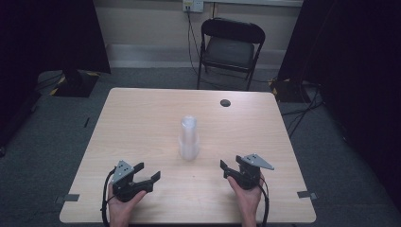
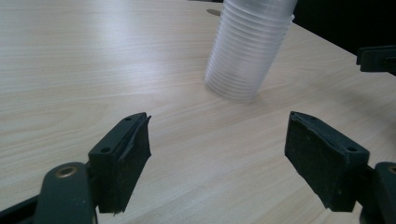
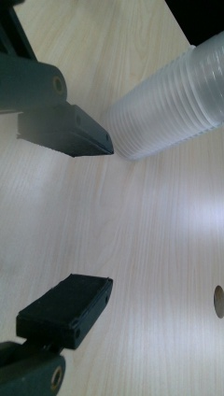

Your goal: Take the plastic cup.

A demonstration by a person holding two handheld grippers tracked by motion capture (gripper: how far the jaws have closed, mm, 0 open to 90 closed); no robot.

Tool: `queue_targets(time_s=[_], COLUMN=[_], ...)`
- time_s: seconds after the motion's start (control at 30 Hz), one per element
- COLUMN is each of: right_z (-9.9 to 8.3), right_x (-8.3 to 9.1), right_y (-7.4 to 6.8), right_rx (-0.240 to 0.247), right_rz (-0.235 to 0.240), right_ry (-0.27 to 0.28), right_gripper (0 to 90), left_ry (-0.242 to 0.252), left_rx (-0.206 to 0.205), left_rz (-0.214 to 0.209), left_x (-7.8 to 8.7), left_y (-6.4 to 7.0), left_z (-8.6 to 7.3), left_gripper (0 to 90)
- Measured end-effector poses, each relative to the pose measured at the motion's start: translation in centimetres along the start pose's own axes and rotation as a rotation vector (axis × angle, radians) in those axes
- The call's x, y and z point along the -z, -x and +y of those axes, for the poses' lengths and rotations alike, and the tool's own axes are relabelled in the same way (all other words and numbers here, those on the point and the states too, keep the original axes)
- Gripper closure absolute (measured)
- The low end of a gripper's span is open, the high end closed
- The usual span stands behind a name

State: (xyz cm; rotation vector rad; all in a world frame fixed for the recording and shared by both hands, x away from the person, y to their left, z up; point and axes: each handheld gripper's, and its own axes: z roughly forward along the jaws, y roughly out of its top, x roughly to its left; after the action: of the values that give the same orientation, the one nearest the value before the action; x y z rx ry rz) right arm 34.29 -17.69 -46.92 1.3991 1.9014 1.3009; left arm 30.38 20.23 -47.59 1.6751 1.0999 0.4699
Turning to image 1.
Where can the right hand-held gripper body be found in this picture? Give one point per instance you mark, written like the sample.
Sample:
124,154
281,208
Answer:
250,173

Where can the white wall socket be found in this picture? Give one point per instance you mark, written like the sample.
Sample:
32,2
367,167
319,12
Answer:
193,5

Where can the stack of clear plastic cups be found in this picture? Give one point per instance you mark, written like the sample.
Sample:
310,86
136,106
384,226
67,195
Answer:
189,138

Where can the black curtain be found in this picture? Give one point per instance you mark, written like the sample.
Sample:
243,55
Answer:
41,38
356,78

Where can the person's right hand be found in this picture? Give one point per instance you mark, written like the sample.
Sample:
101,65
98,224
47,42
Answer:
249,198

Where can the black stand base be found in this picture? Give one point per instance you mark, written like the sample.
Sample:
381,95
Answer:
288,90
77,83

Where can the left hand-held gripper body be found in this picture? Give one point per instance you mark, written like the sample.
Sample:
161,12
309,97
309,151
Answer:
127,189

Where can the grey tape strip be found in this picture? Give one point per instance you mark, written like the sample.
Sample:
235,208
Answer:
67,198
306,195

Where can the person's left hand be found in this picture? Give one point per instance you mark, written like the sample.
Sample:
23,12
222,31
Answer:
123,208

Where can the black table grommet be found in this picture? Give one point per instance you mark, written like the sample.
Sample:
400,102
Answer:
225,103

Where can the black folding chair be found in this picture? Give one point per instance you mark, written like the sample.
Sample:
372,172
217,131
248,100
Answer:
230,50

